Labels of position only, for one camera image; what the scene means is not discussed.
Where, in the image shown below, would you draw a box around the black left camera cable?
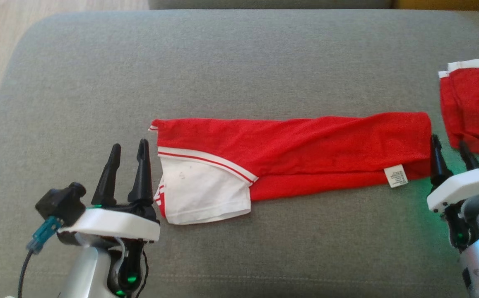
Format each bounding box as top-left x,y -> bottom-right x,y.
17,248 -> 35,298

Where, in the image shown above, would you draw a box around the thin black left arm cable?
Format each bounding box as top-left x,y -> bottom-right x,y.
134,252 -> 149,298

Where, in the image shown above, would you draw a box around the blue left camera cable plug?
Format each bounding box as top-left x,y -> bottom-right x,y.
26,216 -> 63,254

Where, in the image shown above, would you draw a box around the large yellow sofa back cushion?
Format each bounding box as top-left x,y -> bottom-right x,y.
392,0 -> 479,12

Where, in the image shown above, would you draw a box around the red shorts white trim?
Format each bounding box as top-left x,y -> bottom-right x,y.
438,59 -> 479,156

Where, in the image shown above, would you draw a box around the red jersey shirt white sleeves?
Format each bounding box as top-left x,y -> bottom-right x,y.
148,112 -> 432,225

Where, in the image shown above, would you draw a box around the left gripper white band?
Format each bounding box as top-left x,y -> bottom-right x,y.
57,139 -> 160,296

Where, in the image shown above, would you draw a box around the grey sofa seat cushion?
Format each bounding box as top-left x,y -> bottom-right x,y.
148,0 -> 394,10

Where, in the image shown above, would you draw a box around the large grey sofa ottoman cushion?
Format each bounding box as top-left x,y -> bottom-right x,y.
0,9 -> 479,298

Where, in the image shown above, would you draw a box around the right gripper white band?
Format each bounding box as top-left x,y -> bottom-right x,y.
427,135 -> 479,250

